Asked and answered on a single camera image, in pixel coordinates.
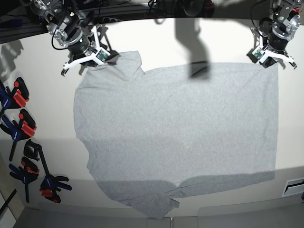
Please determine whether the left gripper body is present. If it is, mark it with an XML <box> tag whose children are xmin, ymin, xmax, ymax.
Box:
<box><xmin>260</xmin><ymin>35</ymin><xmax>288</xmax><ymax>68</ymax></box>

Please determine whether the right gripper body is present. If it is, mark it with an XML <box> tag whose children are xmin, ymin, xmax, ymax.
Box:
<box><xmin>67</xmin><ymin>35</ymin><xmax>97</xmax><ymax>64</ymax></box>

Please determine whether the grey T-shirt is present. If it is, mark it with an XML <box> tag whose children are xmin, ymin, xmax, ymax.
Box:
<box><xmin>74</xmin><ymin>52</ymin><xmax>278</xmax><ymax>219</ymax></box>

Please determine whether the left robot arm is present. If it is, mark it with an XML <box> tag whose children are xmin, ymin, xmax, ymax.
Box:
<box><xmin>248</xmin><ymin>0</ymin><xmax>304</xmax><ymax>69</ymax></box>

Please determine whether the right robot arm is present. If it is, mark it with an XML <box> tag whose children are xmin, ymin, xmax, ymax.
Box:
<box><xmin>30</xmin><ymin>0</ymin><xmax>111</xmax><ymax>76</ymax></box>

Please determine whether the top blue red clamp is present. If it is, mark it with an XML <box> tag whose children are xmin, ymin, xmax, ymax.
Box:
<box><xmin>0</xmin><ymin>77</ymin><xmax>29</xmax><ymax>116</ymax></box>

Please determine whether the blue red clamp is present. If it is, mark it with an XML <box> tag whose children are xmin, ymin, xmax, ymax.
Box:
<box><xmin>0</xmin><ymin>77</ymin><xmax>29</xmax><ymax>116</ymax></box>
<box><xmin>0</xmin><ymin>109</ymin><xmax>37</xmax><ymax>161</ymax></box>

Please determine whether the lower left blue clamp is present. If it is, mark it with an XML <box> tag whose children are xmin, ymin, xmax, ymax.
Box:
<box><xmin>9</xmin><ymin>156</ymin><xmax>39</xmax><ymax>203</ymax></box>

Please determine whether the long black bar clamp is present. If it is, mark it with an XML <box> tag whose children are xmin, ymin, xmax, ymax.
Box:
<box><xmin>23</xmin><ymin>139</ymin><xmax>72</xmax><ymax>204</ymax></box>

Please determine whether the white floor vent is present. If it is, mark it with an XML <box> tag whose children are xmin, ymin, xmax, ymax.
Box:
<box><xmin>282</xmin><ymin>177</ymin><xmax>304</xmax><ymax>197</ymax></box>

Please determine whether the black strip at corner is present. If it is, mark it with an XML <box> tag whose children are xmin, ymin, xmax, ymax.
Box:
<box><xmin>0</xmin><ymin>189</ymin><xmax>17</xmax><ymax>215</ymax></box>

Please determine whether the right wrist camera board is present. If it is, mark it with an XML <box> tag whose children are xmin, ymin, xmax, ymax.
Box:
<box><xmin>94</xmin><ymin>47</ymin><xmax>110</xmax><ymax>66</ymax></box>

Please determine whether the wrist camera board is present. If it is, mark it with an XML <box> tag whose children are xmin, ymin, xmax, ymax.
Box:
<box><xmin>251</xmin><ymin>47</ymin><xmax>265</xmax><ymax>63</ymax></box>
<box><xmin>94</xmin><ymin>47</ymin><xmax>110</xmax><ymax>66</ymax></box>

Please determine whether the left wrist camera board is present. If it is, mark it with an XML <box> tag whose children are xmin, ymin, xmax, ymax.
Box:
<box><xmin>251</xmin><ymin>47</ymin><xmax>265</xmax><ymax>63</ymax></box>

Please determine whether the aluminium rail frame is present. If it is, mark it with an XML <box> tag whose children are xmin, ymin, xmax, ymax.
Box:
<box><xmin>0</xmin><ymin>0</ymin><xmax>148</xmax><ymax>44</ymax></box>

